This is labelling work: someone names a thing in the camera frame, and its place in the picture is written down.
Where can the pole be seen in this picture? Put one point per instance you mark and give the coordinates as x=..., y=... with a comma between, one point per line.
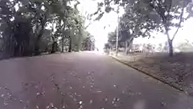
x=117, y=42

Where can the reddish grey asphalt road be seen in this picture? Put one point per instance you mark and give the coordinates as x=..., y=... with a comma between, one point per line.
x=93, y=73

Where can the row of trees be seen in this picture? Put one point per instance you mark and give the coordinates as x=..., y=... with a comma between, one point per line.
x=36, y=28

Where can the distant tree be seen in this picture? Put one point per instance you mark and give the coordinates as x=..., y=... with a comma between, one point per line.
x=127, y=39

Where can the tree with forked trunk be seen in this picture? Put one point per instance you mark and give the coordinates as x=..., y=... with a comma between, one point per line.
x=170, y=48

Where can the leaf-strewn earth verge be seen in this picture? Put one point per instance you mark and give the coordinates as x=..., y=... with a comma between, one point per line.
x=173, y=70

